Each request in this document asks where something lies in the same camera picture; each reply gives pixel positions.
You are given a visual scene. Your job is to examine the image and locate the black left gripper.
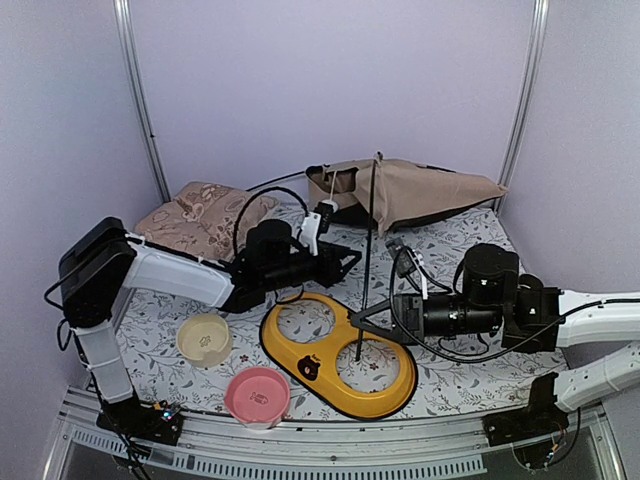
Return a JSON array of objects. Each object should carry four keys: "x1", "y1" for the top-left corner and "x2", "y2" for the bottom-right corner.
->
[{"x1": 262, "y1": 240, "x2": 362, "y2": 292}]

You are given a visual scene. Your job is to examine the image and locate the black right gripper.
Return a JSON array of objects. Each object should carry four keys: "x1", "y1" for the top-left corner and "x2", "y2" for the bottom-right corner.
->
[{"x1": 351, "y1": 292, "x2": 503, "y2": 346}]

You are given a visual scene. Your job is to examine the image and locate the black tent pole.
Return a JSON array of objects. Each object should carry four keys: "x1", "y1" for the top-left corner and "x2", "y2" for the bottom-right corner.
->
[
  {"x1": 248, "y1": 171, "x2": 304, "y2": 192},
  {"x1": 355, "y1": 151, "x2": 385, "y2": 362}
]

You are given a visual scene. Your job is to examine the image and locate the beige fabric pet tent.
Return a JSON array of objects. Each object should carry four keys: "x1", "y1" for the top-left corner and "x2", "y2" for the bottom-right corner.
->
[{"x1": 305, "y1": 158, "x2": 508, "y2": 235}]

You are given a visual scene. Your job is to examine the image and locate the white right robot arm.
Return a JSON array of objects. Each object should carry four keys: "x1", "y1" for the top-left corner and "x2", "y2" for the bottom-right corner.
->
[{"x1": 349, "y1": 243, "x2": 639, "y2": 436}]

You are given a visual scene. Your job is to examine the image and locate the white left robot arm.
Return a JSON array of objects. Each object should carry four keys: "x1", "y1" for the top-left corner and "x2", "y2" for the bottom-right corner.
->
[{"x1": 51, "y1": 217, "x2": 362, "y2": 434}]

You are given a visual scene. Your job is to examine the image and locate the pink pet bowl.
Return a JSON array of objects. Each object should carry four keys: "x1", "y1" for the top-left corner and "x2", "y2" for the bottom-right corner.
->
[{"x1": 224, "y1": 367, "x2": 291, "y2": 430}]

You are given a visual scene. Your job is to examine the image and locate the cream pet bowl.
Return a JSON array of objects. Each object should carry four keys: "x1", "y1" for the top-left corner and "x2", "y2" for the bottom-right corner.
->
[{"x1": 176, "y1": 314, "x2": 233, "y2": 368}]

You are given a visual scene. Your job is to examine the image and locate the white pompom toy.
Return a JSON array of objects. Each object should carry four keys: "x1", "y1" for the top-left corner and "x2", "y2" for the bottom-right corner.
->
[{"x1": 316, "y1": 199, "x2": 339, "y2": 216}]

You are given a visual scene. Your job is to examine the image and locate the yellow double bowl holder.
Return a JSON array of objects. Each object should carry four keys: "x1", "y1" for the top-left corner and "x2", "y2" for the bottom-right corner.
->
[{"x1": 258, "y1": 292, "x2": 419, "y2": 422}]

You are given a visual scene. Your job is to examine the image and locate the brown patterned pillow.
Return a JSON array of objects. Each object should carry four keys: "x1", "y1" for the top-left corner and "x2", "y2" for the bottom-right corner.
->
[{"x1": 134, "y1": 182, "x2": 279, "y2": 261}]

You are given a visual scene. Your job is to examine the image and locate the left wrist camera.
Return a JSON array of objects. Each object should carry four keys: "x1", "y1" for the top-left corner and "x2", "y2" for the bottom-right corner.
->
[{"x1": 298, "y1": 207, "x2": 333, "y2": 256}]

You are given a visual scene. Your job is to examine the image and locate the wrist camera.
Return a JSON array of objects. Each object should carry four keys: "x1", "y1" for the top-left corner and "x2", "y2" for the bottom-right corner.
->
[
  {"x1": 385, "y1": 238, "x2": 429, "y2": 300},
  {"x1": 298, "y1": 207, "x2": 333, "y2": 256}
]

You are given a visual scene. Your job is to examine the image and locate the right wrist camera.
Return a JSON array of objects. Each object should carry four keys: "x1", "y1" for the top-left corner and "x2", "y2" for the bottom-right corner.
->
[{"x1": 385, "y1": 238, "x2": 429, "y2": 300}]

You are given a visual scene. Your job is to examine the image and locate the front aluminium rail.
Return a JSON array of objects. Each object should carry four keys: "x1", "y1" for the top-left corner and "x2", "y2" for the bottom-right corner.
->
[{"x1": 43, "y1": 388, "x2": 638, "y2": 479}]

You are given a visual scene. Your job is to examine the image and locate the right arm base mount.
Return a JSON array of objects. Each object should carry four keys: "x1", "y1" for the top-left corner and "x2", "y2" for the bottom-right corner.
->
[{"x1": 482, "y1": 372, "x2": 569, "y2": 469}]

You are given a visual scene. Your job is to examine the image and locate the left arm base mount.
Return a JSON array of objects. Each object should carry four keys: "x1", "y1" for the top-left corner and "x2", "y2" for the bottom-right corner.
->
[{"x1": 96, "y1": 396, "x2": 184, "y2": 446}]

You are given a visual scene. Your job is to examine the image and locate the right metal frame post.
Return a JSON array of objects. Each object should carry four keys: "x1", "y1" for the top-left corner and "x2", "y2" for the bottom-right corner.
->
[{"x1": 499, "y1": 0, "x2": 550, "y2": 191}]

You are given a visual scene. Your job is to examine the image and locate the metal frame post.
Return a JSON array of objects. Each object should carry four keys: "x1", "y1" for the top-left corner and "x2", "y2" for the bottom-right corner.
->
[
  {"x1": 499, "y1": 0, "x2": 550, "y2": 191},
  {"x1": 113, "y1": 0, "x2": 171, "y2": 202}
]

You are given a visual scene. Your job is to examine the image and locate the left metal frame post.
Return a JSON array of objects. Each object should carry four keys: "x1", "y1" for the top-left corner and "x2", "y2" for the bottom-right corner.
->
[{"x1": 113, "y1": 0, "x2": 171, "y2": 202}]

